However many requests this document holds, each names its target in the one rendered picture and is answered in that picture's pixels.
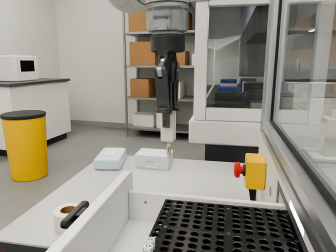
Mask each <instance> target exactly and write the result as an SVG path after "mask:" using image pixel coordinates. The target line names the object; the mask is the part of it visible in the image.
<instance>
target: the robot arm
mask: <svg viewBox="0 0 336 252"><path fill-rule="evenodd" d="M109 2H110V3H111V5H112V6H113V7H114V8H116V9H117V10H119V11H121V12H124V13H129V14H132V13H139V12H143V11H146V31H148V32H149V33H153V35H151V36H150V51H151V52H152V53H158V59H157V64H156V66H154V67H153V73H154V77H155V88H156V101H157V113H160V141H161V142H166V143H173V142H174V141H175V140H176V111H179V108H176V107H178V95H179V75H180V69H181V67H180V65H179V62H178V61H177V55H176V54H177V53H183V52H184V51H185V36H184V35H183V34H182V33H185V32H187V31H188V29H189V0H109Z"/></svg>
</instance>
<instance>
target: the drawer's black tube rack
mask: <svg viewBox="0 0 336 252"><path fill-rule="evenodd" d="M221 216H222V217H221ZM154 226H160V225H154ZM160 227H164V228H165V229H164V232H163V235H162V237H161V240H160V243H159V245H158V248H157V251H156V252H304V251H303V248H302V246H301V243H300V241H299V238H298V236H297V233H296V231H295V228H294V226H293V223H292V221H291V218H290V216H289V213H288V211H287V210H281V209H270V208H259V207H248V206H237V205H227V204H216V203H205V202H194V201H183V200H175V203H173V208H172V211H171V213H170V216H169V219H168V221H167V224H166V225H165V226H160Z"/></svg>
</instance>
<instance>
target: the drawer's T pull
mask: <svg viewBox="0 0 336 252"><path fill-rule="evenodd" d="M88 207H89V202H88V201H87V200H83V201H82V202H80V203H79V204H78V205H77V206H76V207H75V208H74V209H73V210H72V211H71V212H70V213H69V214H68V215H67V216H66V217H65V218H64V219H63V220H62V221H61V222H60V227H61V228H62V229H68V228H69V227H70V226H71V225H72V224H73V223H74V222H75V221H76V220H77V218H78V217H79V216H80V215H81V214H82V213H83V212H84V211H85V210H86V209H87V208H88Z"/></svg>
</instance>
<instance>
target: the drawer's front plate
mask: <svg viewBox="0 0 336 252"><path fill-rule="evenodd" d="M130 190H133V173H132V171H126V170H124V171H123V172H122V173H121V174H120V175H119V176H118V177H117V178H116V179H115V180H114V181H113V182H112V183H111V184H110V185H109V186H108V187H107V188H106V189H105V190H104V191H103V192H102V193H101V194H100V196H99V197H98V198H97V199H96V200H95V201H94V202H93V203H92V204H91V205H90V206H89V207H88V208H87V209H86V210H85V211H84V212H83V213H82V214H81V215H80V216H79V217H78V218H77V220H76V221H75V222H74V223H73V224H72V225H71V226H70V227H69V228H68V229H67V230H66V231H65V232H64V233H63V234H62V235H61V236H60V237H59V238H58V239H57V240H56V241H55V242H54V243H53V245H52V246H51V247H50V248H49V249H48V250H47V251H46V252H109V250H110V249H111V247H112V246H113V244H114V242H115V241H116V239H117V238H118V236H119V234H120V233H121V231H122V230H123V228H124V226H125V225H126V223H127V222H128V220H129V191H130Z"/></svg>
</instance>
